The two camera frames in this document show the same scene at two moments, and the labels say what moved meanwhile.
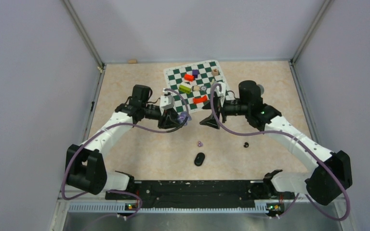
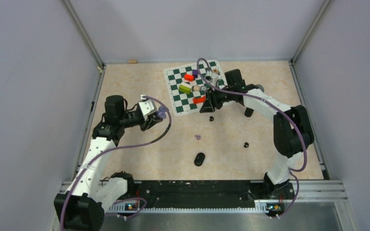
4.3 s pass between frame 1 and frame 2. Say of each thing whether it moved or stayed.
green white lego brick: stayed
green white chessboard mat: stayed
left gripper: moved
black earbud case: stayed
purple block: stayed
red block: stayed
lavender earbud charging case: moved
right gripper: moved
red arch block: stayed
